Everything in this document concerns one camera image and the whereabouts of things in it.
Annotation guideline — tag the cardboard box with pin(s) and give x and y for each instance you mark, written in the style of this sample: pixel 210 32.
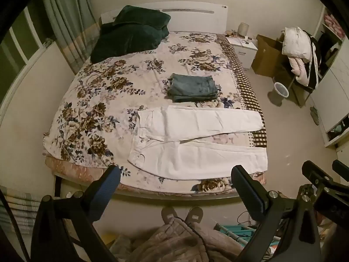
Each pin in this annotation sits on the cardboard box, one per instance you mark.
pixel 265 57

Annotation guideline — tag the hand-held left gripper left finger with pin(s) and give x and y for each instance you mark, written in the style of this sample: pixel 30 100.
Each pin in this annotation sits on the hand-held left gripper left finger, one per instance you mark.
pixel 110 182

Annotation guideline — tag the dark chair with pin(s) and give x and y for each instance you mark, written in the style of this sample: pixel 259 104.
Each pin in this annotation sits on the dark chair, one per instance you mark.
pixel 283 72

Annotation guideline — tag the striped plaid cloth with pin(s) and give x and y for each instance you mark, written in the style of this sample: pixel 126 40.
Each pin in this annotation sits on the striped plaid cloth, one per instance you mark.
pixel 19 204

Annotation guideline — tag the person's quilted brown clothing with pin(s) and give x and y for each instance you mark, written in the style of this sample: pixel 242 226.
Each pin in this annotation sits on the person's quilted brown clothing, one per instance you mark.
pixel 174 244

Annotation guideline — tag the person's grey slipper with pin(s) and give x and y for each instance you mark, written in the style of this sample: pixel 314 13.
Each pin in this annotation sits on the person's grey slipper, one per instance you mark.
pixel 168 215
pixel 194 215

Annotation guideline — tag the window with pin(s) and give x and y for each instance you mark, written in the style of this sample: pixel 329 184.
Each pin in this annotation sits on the window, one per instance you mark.
pixel 16 46

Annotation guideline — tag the white headboard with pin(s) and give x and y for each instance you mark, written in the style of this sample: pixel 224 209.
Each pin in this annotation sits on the white headboard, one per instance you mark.
pixel 196 19

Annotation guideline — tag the pink garment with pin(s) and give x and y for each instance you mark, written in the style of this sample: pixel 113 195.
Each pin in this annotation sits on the pink garment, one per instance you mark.
pixel 300 71

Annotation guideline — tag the black and white garment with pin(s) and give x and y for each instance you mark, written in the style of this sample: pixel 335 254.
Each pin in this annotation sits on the black and white garment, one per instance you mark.
pixel 314 60

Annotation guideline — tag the green curtain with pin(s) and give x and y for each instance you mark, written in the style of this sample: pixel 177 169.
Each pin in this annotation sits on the green curtain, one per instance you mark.
pixel 71 19

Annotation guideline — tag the white pants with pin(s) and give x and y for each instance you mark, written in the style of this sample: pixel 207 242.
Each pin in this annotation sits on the white pants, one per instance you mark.
pixel 190 125

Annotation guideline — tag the white table lamp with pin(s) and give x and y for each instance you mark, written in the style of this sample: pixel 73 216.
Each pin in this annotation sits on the white table lamp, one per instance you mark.
pixel 243 29

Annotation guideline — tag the brown checked bed cloth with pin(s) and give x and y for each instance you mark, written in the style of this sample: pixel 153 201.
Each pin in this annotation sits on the brown checked bed cloth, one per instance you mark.
pixel 246 87

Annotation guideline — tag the folded blue jeans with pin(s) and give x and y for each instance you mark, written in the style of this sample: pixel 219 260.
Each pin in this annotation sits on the folded blue jeans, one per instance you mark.
pixel 190 86

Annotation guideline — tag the white padded jacket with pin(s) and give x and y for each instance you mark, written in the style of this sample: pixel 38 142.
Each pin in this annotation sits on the white padded jacket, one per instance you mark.
pixel 295 42

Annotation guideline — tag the bed with floral sheet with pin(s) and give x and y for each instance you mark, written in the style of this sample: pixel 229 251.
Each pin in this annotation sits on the bed with floral sheet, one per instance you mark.
pixel 109 92

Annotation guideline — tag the dark green blanket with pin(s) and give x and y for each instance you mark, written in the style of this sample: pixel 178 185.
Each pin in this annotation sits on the dark green blanket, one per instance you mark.
pixel 128 35

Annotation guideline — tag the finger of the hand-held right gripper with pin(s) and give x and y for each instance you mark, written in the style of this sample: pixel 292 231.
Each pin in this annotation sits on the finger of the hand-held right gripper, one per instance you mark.
pixel 313 172
pixel 341 169

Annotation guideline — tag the white wardrobe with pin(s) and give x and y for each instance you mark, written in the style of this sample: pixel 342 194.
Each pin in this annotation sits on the white wardrobe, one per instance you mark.
pixel 331 95

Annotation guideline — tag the white nightstand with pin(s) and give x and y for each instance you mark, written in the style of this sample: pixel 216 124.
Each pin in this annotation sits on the white nightstand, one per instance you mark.
pixel 244 56

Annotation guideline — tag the green slippers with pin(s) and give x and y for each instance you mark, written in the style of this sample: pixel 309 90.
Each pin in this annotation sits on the green slippers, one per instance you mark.
pixel 315 114

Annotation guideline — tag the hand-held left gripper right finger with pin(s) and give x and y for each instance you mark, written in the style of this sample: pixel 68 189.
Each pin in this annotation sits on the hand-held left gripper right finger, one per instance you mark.
pixel 245 188

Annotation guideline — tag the teal rack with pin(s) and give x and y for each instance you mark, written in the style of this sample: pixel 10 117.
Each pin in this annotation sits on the teal rack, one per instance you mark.
pixel 240 230

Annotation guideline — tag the small waste bin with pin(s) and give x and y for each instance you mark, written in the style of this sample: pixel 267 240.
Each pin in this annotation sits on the small waste bin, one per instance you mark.
pixel 280 90

